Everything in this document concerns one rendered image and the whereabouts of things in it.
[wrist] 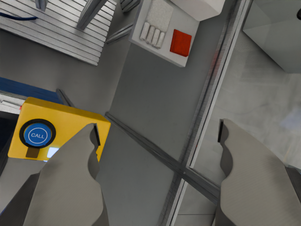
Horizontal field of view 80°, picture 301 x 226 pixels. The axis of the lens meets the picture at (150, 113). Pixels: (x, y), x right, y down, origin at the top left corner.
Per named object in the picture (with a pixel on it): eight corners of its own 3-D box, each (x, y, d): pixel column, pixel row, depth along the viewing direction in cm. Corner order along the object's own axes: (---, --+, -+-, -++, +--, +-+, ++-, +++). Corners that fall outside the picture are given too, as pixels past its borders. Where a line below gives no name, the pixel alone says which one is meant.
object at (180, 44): (190, 36, 69) (193, 35, 68) (185, 57, 70) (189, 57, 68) (174, 28, 65) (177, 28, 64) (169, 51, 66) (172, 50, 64)
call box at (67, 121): (100, 113, 47) (112, 123, 38) (88, 149, 48) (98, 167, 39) (28, 94, 39) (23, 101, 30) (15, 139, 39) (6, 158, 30)
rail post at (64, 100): (62, 90, 129) (77, 109, 62) (61, 95, 129) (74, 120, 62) (56, 88, 127) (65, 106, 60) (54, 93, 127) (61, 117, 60)
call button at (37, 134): (53, 124, 34) (53, 127, 32) (47, 145, 34) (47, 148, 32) (28, 119, 31) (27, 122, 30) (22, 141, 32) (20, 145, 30)
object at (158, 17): (171, 10, 63) (175, 7, 62) (158, 50, 64) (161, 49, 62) (152, -5, 59) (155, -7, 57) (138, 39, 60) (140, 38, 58)
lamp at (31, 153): (40, 148, 33) (40, 149, 32) (37, 157, 33) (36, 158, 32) (28, 146, 32) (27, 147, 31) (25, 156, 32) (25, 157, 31)
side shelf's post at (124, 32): (111, 40, 139) (177, 5, 67) (109, 45, 139) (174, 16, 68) (106, 37, 137) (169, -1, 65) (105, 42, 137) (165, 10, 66)
